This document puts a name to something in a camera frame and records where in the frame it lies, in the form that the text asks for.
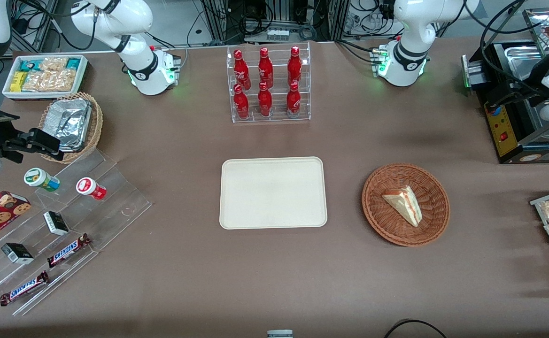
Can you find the yellow snack pack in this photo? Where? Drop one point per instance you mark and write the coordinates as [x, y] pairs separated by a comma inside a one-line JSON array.
[[18, 81]]

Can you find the brown snickers bar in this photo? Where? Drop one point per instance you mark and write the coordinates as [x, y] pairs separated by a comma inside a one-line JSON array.
[[67, 250], [24, 288]]

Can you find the steel warmer pan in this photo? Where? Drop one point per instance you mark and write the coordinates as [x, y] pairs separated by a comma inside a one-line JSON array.
[[521, 61]]

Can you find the red lid cup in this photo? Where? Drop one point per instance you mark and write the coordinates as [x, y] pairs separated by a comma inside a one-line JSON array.
[[89, 188]]

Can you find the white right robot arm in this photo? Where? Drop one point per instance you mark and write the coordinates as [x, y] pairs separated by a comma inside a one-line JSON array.
[[138, 61]]

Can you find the white power strip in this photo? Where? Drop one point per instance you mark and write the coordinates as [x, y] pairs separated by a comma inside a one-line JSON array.
[[278, 34]]

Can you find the silver foil tray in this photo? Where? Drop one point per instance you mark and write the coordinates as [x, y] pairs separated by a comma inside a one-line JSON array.
[[72, 122]]

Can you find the round brown wicker basket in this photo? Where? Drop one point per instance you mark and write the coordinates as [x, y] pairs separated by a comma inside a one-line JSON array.
[[387, 223]]

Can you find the red drink bottle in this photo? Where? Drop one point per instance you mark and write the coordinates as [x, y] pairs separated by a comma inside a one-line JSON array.
[[295, 68], [241, 104], [265, 102], [266, 69], [242, 70], [293, 101]]

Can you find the clear acrylic stepped display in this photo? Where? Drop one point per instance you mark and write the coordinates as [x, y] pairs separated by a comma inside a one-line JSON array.
[[114, 202]]

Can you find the small dark carton box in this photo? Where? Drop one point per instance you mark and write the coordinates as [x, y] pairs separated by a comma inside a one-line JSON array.
[[56, 223], [17, 253]]

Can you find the triangular sandwich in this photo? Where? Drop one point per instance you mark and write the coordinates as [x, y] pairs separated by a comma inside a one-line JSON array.
[[408, 206]]

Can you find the black food warmer machine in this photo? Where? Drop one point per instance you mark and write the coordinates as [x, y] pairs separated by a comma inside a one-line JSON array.
[[502, 136]]

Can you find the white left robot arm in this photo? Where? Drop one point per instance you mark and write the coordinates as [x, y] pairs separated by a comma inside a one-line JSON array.
[[410, 28]]

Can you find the green lid cup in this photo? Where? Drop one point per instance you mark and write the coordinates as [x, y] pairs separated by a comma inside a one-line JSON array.
[[39, 179]]

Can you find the clear cracker bag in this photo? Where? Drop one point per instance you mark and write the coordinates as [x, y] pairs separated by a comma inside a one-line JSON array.
[[49, 81], [53, 64]]

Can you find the cream rectangular plastic tray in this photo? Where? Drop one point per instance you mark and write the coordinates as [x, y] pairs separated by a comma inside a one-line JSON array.
[[273, 193]]

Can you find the clear acrylic bottle rack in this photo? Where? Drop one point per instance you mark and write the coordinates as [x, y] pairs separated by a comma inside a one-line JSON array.
[[276, 117]]

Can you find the light wicker basket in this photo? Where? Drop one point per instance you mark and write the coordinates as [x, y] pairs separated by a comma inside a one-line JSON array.
[[96, 124]]

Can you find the white rectangular snack bin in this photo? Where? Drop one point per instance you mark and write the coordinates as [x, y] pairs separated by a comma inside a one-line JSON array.
[[82, 77]]

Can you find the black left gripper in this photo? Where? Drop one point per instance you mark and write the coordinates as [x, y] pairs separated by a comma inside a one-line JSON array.
[[514, 92]]

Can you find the small grey object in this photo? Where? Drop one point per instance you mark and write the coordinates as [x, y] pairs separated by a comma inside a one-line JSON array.
[[280, 334]]

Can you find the teal snack pack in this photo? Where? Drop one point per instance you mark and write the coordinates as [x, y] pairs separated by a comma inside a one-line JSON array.
[[73, 63], [30, 65]]

